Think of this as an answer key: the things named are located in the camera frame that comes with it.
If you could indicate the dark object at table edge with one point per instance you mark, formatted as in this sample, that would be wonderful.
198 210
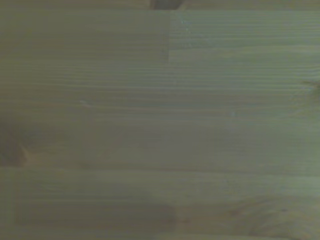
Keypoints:
165 4

